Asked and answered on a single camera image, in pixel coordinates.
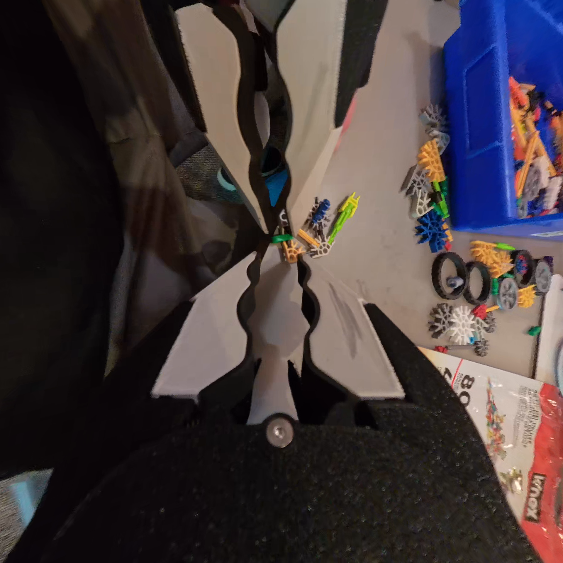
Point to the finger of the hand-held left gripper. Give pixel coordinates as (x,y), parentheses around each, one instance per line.
(312,66)
(215,79)

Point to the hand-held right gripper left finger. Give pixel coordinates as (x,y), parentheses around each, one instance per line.
(202,347)

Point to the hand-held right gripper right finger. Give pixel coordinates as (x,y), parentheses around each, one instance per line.
(352,347)

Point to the lime and gray toy assembly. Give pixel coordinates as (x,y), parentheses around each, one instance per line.
(321,250)

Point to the short green rod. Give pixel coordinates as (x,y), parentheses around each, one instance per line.
(279,239)

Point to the blue plastic bin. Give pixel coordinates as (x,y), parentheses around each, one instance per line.
(475,110)

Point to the pile of toy construction pieces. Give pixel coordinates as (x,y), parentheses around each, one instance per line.
(532,176)

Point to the dark gray snowflake connector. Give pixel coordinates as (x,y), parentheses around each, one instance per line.
(480,347)
(489,323)
(440,320)

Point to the person's gray trousers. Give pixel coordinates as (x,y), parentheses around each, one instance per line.
(145,154)

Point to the gray rod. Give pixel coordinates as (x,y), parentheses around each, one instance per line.
(459,347)

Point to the white snowflake connector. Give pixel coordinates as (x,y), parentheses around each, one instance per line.
(459,323)

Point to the black rubber tire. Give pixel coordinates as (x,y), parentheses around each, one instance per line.
(469,281)
(435,275)

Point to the small gray spacer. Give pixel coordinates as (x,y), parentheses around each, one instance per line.
(455,282)

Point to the red fan connector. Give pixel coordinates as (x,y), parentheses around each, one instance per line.
(479,312)

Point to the yellow fan connector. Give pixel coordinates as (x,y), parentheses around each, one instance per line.
(484,253)
(526,297)
(431,160)
(501,266)

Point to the blue snowflake connector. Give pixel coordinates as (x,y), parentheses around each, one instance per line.
(433,231)

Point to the pale gray fan connector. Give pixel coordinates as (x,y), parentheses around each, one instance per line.
(422,206)

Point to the gray wheel hub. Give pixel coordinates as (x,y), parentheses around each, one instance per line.
(508,294)

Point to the printed plastic toy bag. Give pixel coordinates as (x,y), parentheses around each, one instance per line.
(506,418)

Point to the long lime green rod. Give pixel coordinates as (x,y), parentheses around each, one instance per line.
(442,202)

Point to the tiny green rod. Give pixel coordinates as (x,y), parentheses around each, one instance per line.
(534,330)

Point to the black wheel with blue connector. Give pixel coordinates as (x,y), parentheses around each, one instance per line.
(522,253)

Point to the white board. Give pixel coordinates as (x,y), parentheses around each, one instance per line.
(550,334)

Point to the black wheel with gray hub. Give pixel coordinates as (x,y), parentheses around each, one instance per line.
(543,275)

